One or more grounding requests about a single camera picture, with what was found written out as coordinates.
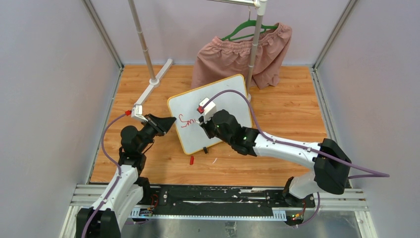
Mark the yellow framed whiteboard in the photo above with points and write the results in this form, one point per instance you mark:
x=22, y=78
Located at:
x=184, y=108

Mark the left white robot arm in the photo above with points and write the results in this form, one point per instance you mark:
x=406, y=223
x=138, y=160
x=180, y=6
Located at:
x=106, y=217

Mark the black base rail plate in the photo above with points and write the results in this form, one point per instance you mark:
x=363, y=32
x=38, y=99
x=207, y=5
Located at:
x=238, y=203

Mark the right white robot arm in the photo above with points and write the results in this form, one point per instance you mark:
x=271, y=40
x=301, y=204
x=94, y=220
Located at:
x=328, y=163

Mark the pink shorts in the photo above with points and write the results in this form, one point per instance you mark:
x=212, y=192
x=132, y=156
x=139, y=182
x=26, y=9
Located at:
x=220, y=59

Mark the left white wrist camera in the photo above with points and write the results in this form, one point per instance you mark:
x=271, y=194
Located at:
x=137, y=113

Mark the silver clothes rack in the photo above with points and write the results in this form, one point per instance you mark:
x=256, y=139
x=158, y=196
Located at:
x=179, y=36

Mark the green clothes hanger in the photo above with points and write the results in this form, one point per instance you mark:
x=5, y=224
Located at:
x=247, y=28

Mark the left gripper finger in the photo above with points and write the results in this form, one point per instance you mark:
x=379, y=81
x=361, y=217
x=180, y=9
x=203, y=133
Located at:
x=156, y=120
x=164, y=128

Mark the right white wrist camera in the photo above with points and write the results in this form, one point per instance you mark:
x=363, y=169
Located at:
x=206, y=110

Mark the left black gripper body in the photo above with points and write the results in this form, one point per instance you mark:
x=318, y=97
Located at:
x=153, y=125

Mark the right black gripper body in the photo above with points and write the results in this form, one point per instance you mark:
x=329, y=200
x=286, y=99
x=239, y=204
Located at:
x=209, y=127

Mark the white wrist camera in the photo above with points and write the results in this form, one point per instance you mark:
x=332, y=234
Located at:
x=137, y=113
x=206, y=110

